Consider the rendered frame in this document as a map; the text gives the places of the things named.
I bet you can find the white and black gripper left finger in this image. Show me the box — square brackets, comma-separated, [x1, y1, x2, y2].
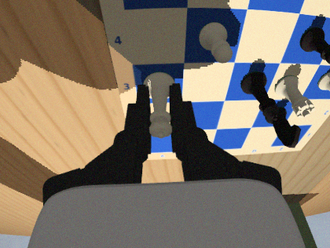
[42, 85, 152, 205]

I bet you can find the white pawn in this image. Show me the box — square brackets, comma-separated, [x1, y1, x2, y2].
[317, 72, 330, 91]
[199, 22, 233, 64]

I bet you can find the blue and white chessboard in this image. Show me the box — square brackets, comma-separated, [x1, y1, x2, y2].
[99, 0, 330, 155]

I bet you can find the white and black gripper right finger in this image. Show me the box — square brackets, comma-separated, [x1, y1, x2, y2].
[169, 83, 282, 194]

